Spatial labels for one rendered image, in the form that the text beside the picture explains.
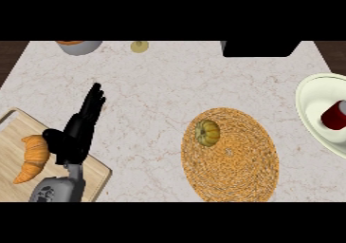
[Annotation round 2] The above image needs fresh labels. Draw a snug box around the black appliance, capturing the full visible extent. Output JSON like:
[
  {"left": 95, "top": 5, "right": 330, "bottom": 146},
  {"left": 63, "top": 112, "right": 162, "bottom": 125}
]
[{"left": 221, "top": 40, "right": 304, "bottom": 59}]

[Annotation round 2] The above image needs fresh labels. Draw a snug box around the small yellow-green squash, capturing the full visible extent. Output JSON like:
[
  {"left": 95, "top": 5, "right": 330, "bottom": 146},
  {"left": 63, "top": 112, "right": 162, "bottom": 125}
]
[{"left": 194, "top": 119, "right": 222, "bottom": 148}]

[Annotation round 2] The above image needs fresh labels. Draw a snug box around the red can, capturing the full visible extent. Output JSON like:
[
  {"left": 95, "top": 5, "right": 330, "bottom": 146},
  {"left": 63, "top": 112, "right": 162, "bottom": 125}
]
[{"left": 320, "top": 100, "right": 346, "bottom": 131}]

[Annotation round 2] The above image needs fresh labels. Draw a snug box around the small olive-yellow round object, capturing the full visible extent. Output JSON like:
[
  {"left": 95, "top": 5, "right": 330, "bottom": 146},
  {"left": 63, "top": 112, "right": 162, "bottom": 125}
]
[{"left": 129, "top": 41, "right": 150, "bottom": 54}]

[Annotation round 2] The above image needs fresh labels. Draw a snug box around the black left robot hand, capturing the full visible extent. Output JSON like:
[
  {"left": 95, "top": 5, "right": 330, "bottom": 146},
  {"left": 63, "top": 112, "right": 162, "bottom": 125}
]
[{"left": 41, "top": 82, "right": 109, "bottom": 166}]

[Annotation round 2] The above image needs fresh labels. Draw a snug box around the round woven orange placemat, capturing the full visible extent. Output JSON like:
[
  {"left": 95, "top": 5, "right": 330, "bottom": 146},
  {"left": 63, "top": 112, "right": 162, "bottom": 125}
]
[{"left": 180, "top": 107, "right": 280, "bottom": 203}]

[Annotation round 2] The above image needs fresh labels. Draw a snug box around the grey pot with orange contents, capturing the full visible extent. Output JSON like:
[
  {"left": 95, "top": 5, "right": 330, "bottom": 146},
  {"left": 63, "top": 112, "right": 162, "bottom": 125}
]
[{"left": 55, "top": 40, "right": 104, "bottom": 57}]

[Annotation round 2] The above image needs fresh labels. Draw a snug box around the pale wooden cutting board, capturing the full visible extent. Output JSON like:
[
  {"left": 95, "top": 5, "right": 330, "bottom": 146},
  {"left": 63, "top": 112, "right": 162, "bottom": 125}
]
[{"left": 0, "top": 107, "right": 115, "bottom": 203}]

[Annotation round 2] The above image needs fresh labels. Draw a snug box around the golden brown croissant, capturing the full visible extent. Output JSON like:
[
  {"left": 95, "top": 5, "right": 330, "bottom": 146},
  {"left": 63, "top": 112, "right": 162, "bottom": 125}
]
[{"left": 13, "top": 134, "right": 52, "bottom": 185}]

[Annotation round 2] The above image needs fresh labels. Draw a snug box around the pale cream bowl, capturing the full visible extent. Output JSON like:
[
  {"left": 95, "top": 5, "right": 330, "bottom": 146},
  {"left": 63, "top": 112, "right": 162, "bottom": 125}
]
[{"left": 295, "top": 72, "right": 346, "bottom": 162}]

